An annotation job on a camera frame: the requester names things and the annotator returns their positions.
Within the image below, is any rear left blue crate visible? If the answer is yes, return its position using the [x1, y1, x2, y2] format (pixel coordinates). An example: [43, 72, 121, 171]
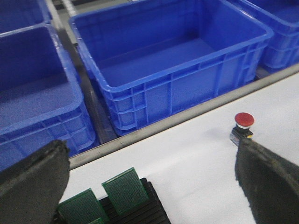
[0, 0, 52, 33]

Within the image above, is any black slotted board rack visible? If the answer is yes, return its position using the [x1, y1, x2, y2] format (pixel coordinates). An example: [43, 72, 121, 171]
[52, 178, 171, 224]

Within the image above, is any steel table edge rail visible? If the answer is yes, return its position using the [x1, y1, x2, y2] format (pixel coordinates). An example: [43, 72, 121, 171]
[69, 64, 299, 170]

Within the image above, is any right blue plastic crate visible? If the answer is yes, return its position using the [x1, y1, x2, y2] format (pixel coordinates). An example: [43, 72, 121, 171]
[230, 0, 299, 73]

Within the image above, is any left middle green circuit board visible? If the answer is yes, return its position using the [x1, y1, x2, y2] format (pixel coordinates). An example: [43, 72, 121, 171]
[88, 217, 105, 224]

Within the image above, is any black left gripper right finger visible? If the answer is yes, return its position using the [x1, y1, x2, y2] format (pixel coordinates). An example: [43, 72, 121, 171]
[235, 139, 299, 224]

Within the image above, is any blue plastic crate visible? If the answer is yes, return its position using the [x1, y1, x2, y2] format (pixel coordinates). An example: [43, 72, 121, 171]
[230, 0, 299, 73]
[0, 24, 98, 170]
[69, 0, 273, 136]

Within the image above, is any centre blue plastic crate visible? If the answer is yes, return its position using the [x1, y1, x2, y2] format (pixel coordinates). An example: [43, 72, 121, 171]
[69, 0, 273, 136]

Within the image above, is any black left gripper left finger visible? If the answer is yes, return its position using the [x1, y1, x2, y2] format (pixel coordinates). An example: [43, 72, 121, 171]
[0, 140, 70, 224]

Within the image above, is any left blue plastic crate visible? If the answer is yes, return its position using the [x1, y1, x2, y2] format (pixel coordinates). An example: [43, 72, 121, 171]
[0, 24, 98, 170]

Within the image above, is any red emergency stop button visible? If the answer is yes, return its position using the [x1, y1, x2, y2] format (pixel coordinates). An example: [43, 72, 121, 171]
[229, 112, 255, 147]

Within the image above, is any rear green perforated circuit board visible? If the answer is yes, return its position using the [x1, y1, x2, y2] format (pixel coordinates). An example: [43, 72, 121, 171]
[102, 167, 150, 215]

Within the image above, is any left rear green circuit board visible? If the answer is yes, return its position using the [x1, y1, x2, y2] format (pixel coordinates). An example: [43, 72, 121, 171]
[57, 189, 109, 224]

